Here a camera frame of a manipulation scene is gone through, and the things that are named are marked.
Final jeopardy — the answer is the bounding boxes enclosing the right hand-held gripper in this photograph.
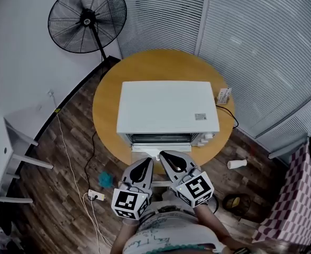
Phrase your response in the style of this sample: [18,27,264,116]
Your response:
[158,150,215,208]

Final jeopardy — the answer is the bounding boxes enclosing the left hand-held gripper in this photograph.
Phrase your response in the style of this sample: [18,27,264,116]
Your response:
[111,157,154,221]

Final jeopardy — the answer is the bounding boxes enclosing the white microwave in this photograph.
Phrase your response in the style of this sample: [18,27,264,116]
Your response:
[115,80,221,159]

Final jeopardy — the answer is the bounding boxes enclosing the person's right forearm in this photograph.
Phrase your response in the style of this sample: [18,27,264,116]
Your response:
[194,203,242,251]

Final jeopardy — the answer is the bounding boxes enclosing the person's left forearm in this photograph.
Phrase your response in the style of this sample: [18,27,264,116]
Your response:
[112,217,141,254]

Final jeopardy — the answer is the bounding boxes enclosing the blue fluffy duster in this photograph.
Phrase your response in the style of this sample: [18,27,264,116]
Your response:
[97,171,115,189]

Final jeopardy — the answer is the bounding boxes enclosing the white power strip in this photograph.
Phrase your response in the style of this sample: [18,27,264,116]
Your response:
[88,189,105,202]

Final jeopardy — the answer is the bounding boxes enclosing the white cup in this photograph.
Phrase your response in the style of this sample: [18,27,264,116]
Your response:
[227,159,248,170]

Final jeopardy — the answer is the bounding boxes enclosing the black waste bin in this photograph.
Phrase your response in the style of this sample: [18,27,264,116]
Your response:
[222,193,252,217]

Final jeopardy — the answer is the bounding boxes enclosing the person's printed white shirt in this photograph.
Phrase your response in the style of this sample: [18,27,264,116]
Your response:
[122,206,226,254]

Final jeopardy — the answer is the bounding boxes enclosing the small white card box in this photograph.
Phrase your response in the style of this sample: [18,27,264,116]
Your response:
[216,87,233,105]

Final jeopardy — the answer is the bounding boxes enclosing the pink checkered cloth cover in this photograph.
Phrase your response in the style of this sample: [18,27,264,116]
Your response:
[251,141,311,249]

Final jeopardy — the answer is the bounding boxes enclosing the white window blinds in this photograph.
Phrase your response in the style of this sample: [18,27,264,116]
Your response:
[117,0,311,167]

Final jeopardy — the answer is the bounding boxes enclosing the black standing fan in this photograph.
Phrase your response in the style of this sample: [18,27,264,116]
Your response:
[47,0,128,63]

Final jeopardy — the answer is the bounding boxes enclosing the black floor cable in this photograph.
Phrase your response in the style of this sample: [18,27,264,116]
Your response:
[84,130,98,193]

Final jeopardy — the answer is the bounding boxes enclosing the white floor cable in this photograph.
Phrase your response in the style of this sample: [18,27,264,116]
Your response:
[49,90,113,249]

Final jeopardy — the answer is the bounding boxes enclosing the black microwave power cable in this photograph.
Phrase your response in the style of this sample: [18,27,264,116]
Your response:
[215,104,240,130]

